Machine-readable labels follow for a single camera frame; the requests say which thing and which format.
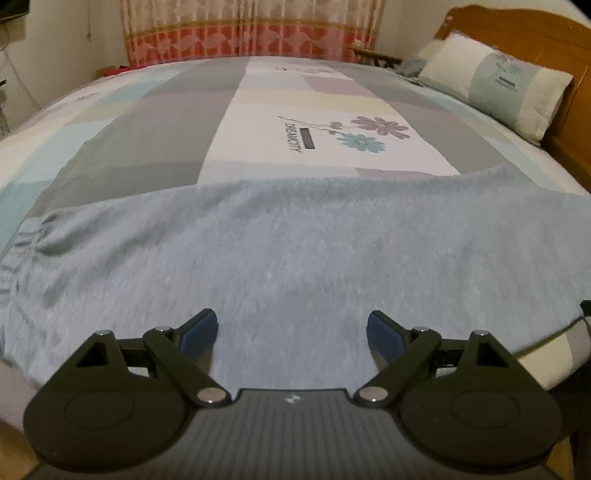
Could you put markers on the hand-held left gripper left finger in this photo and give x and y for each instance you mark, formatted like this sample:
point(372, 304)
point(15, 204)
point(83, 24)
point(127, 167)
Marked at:
point(198, 333)

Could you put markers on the grey sweatpants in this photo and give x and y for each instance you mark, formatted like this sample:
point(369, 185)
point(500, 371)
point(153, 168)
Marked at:
point(300, 249)

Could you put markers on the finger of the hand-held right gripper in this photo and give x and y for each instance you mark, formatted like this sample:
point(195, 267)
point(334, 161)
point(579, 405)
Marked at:
point(586, 308)

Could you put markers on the patchwork floral pillow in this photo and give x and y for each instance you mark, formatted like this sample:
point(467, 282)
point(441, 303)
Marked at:
point(498, 87)

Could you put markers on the black wall television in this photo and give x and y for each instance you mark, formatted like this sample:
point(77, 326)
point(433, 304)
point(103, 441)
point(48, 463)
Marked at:
point(11, 9)

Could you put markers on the grey cloth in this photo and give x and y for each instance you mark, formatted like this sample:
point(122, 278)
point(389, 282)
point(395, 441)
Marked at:
point(413, 64)

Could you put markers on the patchwork floral bed sheet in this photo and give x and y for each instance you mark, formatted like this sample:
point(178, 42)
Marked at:
point(138, 138)

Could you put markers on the red and beige curtain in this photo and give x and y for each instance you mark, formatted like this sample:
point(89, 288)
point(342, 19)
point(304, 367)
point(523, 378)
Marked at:
point(249, 27)

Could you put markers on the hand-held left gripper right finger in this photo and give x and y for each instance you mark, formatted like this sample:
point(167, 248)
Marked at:
point(385, 337)

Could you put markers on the red box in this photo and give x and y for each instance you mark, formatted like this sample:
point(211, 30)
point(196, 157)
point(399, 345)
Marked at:
point(111, 71)

